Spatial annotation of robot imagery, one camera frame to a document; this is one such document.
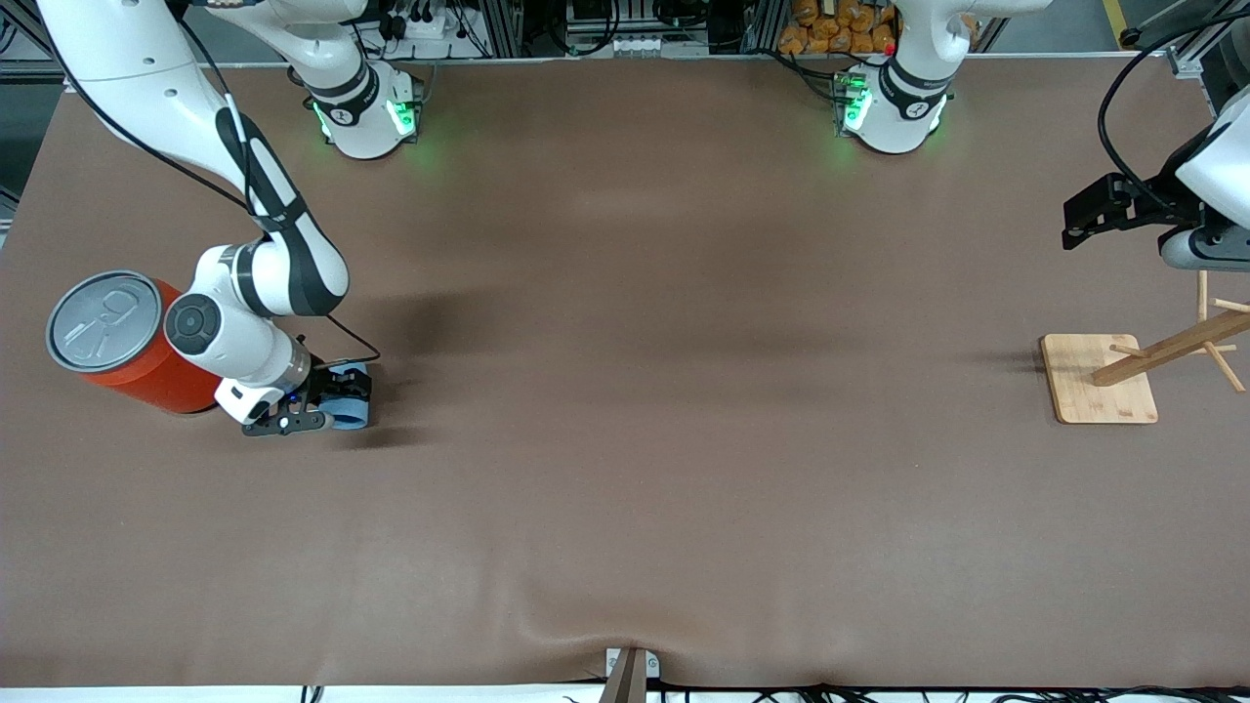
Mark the light blue plastic cup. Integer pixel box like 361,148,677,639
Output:
322,361,374,433

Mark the wooden mug tree rack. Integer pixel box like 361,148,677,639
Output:
1040,266,1250,426

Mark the orange can with grey lid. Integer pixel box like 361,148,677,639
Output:
45,269,228,416

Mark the brown table mat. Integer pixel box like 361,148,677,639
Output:
0,54,1250,690

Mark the orange packets pile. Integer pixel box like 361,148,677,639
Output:
778,0,899,56

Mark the power strip with black plugs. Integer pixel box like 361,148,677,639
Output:
376,0,465,42

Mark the brown wooden strip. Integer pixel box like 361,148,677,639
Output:
598,649,648,703

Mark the white power strip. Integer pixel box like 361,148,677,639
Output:
603,34,711,58

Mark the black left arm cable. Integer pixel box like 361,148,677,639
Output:
1097,8,1250,212

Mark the aluminium frame profile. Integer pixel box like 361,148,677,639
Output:
1167,24,1250,81

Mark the silver metal bracket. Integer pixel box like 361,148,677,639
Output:
604,646,661,682

